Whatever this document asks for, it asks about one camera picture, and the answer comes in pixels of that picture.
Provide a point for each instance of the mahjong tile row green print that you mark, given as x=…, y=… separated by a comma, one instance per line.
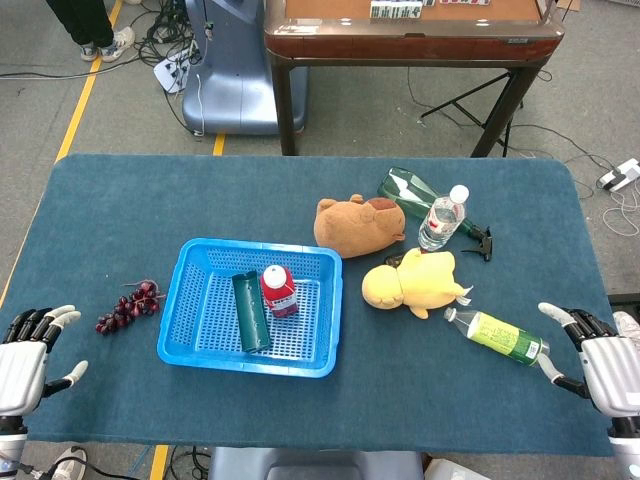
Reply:
x=395, y=10

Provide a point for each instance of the grey robot torso base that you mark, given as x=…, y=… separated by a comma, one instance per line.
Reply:
x=320, y=465

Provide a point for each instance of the mahjong tile row red print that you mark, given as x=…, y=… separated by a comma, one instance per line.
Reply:
x=465, y=2

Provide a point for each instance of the white sneaker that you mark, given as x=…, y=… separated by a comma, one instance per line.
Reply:
x=70, y=462

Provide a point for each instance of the red NFC juice bottle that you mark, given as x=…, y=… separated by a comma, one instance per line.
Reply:
x=277, y=295

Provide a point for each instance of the yellow duck plush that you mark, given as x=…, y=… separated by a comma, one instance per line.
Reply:
x=400, y=285

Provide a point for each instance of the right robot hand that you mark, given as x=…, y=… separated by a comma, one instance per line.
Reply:
x=615, y=370

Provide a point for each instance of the person in black trousers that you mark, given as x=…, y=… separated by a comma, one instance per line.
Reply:
x=85, y=20

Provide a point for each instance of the purple grape bunch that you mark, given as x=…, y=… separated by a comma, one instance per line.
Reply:
x=125, y=307

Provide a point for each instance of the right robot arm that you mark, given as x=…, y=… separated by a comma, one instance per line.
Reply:
x=627, y=450

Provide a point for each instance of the brown mahjong table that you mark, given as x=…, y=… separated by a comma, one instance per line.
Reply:
x=400, y=45

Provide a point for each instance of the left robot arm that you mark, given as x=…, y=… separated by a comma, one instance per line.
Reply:
x=10, y=445

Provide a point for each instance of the blue plastic mesh basket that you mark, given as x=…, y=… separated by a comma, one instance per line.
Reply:
x=300, y=367

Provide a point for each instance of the clear water bottle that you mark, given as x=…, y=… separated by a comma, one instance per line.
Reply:
x=442, y=220

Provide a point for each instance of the black tripod stand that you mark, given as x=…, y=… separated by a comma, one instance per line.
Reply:
x=452, y=101

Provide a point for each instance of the brown capybara plush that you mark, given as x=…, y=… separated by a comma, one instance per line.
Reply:
x=355, y=225

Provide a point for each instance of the blue table cloth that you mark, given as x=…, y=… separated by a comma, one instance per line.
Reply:
x=150, y=200

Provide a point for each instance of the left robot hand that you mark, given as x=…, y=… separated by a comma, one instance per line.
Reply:
x=20, y=365

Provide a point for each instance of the green spray bottle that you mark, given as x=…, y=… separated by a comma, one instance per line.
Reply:
x=400, y=187

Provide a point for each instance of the white power strip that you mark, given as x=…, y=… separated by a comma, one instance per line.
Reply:
x=167, y=72
x=622, y=172

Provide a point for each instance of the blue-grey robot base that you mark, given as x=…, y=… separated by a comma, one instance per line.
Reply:
x=235, y=90

